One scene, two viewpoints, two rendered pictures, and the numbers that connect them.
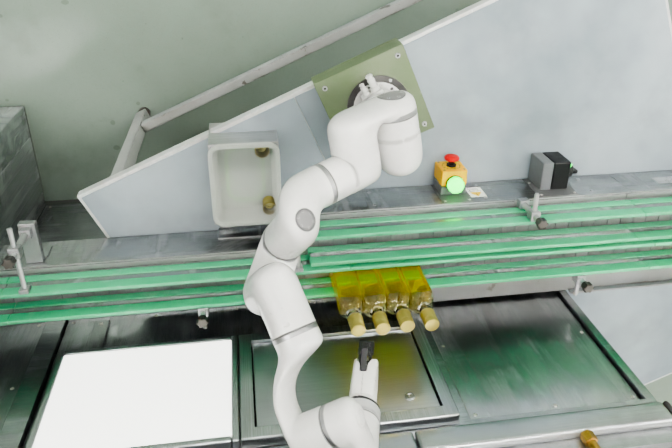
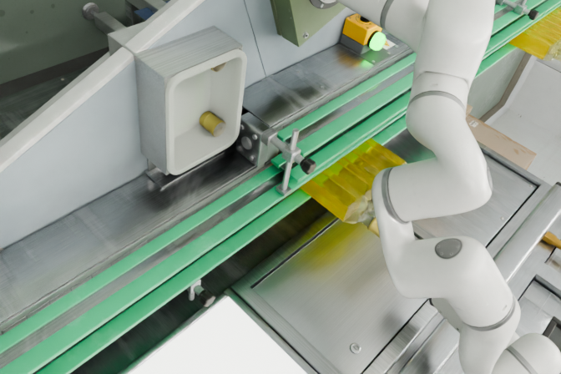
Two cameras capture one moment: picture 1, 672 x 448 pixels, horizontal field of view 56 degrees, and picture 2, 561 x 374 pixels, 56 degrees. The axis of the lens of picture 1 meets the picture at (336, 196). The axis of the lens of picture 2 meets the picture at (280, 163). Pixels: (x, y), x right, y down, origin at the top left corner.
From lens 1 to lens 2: 1.02 m
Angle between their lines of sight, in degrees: 40
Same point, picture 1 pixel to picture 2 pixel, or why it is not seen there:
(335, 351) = (332, 255)
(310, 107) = not seen: outside the picture
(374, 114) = (489, 9)
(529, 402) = (487, 224)
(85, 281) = (42, 338)
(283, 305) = (498, 289)
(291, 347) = (511, 327)
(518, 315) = (411, 144)
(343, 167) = (462, 87)
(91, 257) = (16, 296)
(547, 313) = not seen: hidden behind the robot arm
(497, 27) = not seen: outside the picture
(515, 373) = not seen: hidden behind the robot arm
